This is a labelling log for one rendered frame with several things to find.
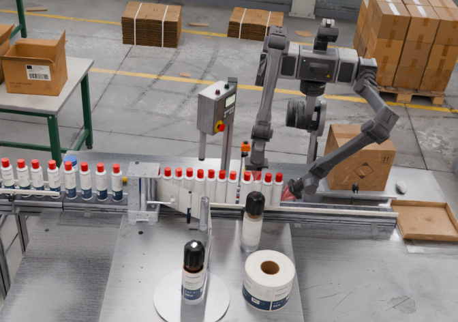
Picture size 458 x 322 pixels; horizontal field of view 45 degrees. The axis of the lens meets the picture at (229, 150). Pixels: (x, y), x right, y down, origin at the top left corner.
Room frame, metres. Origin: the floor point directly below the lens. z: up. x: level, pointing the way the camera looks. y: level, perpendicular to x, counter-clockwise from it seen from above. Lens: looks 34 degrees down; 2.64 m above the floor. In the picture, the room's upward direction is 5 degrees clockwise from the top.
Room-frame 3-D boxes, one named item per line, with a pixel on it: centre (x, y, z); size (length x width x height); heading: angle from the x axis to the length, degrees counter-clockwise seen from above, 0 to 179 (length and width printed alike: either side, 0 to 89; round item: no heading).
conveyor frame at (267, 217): (2.12, -0.04, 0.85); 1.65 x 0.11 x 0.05; 94
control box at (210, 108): (2.20, 0.07, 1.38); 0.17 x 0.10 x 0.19; 149
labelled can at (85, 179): (2.07, 0.67, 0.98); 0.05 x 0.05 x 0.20
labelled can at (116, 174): (2.08, 0.52, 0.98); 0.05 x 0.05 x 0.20
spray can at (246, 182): (2.12, -0.10, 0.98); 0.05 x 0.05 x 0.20
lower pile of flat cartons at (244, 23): (6.59, -0.19, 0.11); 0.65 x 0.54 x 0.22; 85
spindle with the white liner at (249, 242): (1.84, -0.13, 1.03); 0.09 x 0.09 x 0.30
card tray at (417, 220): (2.18, -1.03, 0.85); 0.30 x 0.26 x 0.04; 94
